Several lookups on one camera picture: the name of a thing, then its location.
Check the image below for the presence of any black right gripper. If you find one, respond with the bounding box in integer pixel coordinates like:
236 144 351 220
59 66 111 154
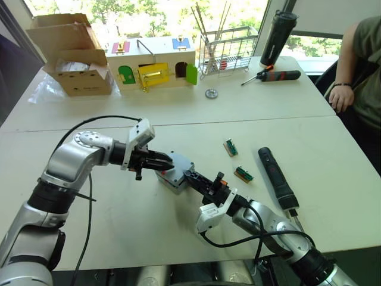
184 169 231 207

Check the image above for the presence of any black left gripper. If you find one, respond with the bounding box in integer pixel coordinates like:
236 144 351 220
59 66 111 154
128 144 174 181

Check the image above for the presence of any grey box lid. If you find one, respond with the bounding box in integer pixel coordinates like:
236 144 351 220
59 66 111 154
159 151 196 184

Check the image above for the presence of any light grey plastic box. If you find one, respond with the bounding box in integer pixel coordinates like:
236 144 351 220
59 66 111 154
154 170 189 196

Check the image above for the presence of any wooden lock activity box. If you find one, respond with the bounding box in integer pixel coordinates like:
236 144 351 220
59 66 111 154
106 35 199 94

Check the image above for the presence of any brown cardboard box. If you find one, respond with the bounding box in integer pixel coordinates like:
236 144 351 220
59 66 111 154
26 13 115 98

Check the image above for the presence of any small orange black screwdriver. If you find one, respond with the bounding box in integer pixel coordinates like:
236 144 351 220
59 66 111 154
240 66 274 87

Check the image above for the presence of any black red electric screwdriver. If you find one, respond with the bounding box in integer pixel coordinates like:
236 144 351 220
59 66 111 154
261 70 302 83

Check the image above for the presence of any bare person hand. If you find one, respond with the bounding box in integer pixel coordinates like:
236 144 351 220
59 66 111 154
328 84 355 114

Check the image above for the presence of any green terminal block on wood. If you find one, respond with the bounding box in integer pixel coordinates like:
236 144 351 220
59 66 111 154
233 166 255 183
223 138 239 157

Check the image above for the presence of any clear plastic bag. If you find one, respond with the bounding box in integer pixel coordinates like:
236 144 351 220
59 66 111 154
27 73 67 105

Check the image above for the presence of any thin wooden stick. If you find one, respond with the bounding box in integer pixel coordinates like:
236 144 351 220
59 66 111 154
207 1 232 71
190 2 216 71

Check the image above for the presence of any black tumbler bottle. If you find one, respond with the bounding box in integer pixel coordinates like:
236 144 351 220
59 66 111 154
260 9 299 67

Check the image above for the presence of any black chair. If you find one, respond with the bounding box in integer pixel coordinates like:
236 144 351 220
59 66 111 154
314 58 341 98

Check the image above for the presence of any person in olive shirt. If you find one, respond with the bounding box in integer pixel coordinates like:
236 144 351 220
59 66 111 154
335 14 381 185

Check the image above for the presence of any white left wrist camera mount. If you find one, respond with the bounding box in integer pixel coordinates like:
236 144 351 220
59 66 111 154
120 118 156 171

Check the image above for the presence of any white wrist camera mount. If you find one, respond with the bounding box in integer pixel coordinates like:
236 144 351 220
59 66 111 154
195 187 238 235
120 118 156 171

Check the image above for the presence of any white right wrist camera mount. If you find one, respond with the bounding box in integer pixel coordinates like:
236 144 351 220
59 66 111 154
195 187 238 235

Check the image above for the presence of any black cable tie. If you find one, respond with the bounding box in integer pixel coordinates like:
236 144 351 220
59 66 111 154
70 191 97 203

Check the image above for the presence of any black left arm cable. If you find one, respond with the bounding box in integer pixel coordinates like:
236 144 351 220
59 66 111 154
55 115 144 281

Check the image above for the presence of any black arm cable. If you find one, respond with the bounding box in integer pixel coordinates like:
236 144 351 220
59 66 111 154
198 202 317 266
55 115 144 281

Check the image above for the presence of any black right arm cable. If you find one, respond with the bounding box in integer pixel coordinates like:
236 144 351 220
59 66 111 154
198 202 317 266

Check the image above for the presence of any metal wire basket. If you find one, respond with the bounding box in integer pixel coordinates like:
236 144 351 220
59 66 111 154
197 26 260 80

